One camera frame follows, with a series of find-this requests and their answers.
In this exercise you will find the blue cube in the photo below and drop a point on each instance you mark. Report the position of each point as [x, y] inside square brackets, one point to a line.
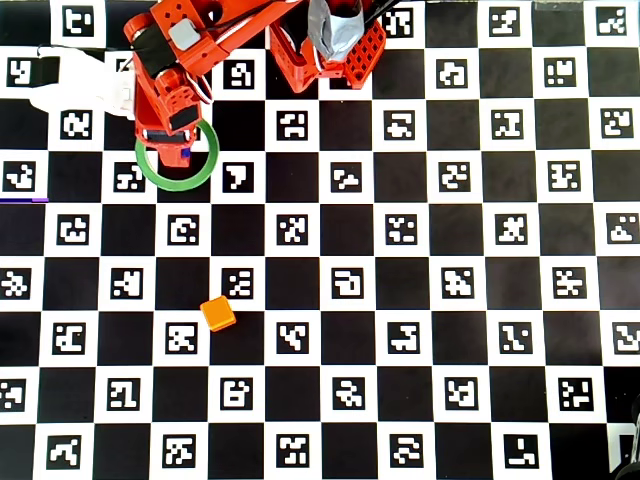
[186, 152]

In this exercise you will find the orange cube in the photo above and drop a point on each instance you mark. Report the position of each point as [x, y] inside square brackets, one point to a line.
[218, 313]

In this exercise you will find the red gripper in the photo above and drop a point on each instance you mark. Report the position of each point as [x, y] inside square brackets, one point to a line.
[166, 135]

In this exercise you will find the red cube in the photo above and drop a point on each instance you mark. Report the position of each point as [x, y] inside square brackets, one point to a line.
[175, 164]

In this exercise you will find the red robot arm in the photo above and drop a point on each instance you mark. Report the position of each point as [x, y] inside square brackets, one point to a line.
[162, 17]

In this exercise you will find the black white marker mat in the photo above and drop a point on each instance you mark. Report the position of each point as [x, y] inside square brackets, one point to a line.
[350, 280]

